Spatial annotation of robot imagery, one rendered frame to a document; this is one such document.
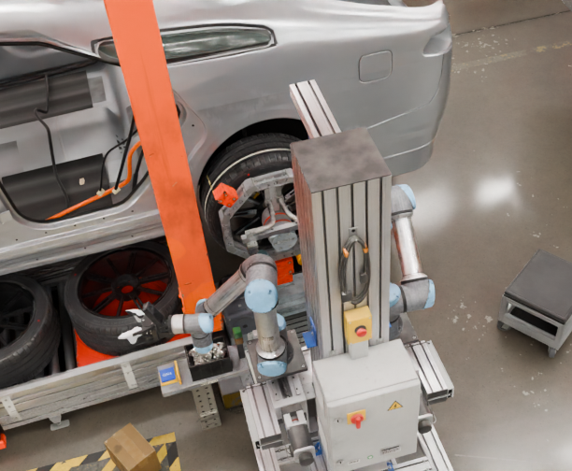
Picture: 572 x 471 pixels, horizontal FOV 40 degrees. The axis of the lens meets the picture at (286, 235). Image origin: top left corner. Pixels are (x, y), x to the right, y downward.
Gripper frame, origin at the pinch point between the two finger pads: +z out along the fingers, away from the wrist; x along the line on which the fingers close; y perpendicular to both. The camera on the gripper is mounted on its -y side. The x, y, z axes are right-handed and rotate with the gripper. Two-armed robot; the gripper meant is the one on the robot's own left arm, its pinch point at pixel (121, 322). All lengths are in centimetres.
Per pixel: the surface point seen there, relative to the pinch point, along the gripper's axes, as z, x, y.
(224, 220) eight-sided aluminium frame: -32, 88, 17
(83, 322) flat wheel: 46, 72, 65
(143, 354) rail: 15, 60, 77
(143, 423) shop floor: 22, 50, 118
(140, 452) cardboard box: 15, 20, 104
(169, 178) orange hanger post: -19, 45, -36
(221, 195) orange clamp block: -32, 86, 1
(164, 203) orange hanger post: -15, 45, -24
